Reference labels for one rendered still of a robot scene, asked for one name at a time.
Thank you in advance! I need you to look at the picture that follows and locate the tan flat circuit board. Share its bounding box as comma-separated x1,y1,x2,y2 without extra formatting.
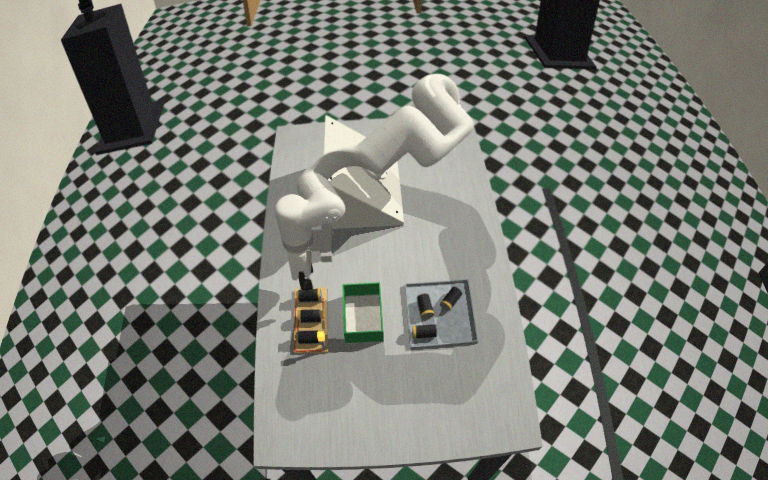
294,288,328,354

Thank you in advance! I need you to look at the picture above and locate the green open box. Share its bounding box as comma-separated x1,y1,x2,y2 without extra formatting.
342,282,384,344

